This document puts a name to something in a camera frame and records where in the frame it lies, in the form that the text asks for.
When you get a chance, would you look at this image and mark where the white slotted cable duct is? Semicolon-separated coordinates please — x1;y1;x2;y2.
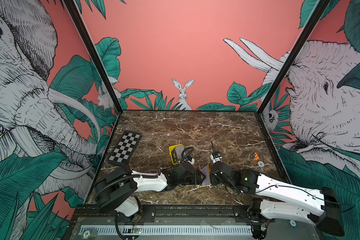
78;225;252;238

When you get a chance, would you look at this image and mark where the stack of grey cards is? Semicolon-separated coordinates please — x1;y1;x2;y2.
171;145;185;163

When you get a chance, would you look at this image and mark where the yellow leather card holder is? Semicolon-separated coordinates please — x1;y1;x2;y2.
200;165;211;187

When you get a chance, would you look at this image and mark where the black white checkerboard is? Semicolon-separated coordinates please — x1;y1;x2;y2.
107;131;142;166

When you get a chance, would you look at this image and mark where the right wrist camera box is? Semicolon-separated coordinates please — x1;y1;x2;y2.
210;152;222;163

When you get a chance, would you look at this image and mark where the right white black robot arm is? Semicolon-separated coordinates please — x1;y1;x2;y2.
202;161;345;239

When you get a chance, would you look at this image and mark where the black front rail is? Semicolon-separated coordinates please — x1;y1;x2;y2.
74;204;313;223

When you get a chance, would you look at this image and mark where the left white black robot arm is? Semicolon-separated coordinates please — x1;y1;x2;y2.
93;162;209;217

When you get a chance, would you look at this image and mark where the yellow plastic card tray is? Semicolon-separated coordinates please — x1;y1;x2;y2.
169;144;185;165

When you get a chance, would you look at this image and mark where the right black frame post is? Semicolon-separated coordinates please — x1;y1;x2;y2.
257;0;330;115

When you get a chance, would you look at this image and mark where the left black frame post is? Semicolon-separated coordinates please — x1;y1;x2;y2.
64;0;123;115

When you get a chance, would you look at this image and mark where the black frame post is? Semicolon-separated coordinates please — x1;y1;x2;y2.
64;0;123;115
257;0;330;115

